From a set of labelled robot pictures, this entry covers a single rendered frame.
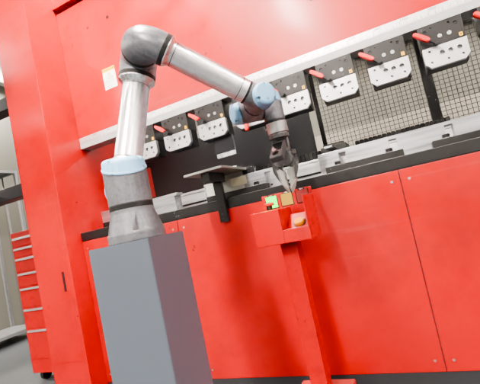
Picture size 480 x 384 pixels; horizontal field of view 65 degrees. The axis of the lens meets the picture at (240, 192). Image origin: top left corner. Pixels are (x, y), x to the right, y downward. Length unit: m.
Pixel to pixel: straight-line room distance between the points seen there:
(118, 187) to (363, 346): 1.09
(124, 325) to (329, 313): 0.86
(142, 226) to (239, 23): 1.18
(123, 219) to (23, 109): 1.44
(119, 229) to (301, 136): 1.45
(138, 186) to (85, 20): 1.57
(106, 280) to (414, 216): 1.06
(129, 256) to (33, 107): 1.45
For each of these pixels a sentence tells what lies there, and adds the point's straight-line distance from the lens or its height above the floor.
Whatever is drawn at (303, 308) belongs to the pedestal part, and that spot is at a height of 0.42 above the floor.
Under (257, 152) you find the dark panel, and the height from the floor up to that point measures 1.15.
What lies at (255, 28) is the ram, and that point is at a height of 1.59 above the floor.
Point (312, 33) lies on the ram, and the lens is 1.77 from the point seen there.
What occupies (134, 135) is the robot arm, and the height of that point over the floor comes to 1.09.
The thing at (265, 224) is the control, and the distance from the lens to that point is 1.33.
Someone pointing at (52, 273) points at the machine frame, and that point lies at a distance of 2.20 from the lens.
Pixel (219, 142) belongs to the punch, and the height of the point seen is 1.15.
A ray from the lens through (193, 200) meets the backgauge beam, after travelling 2.18.
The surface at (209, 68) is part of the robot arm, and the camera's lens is 1.18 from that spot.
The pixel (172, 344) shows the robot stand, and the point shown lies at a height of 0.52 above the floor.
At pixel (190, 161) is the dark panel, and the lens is 2.51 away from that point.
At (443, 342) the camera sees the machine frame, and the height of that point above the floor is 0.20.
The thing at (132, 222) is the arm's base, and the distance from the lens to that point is 1.00.
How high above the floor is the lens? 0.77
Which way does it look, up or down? 4 degrees up
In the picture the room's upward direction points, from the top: 12 degrees counter-clockwise
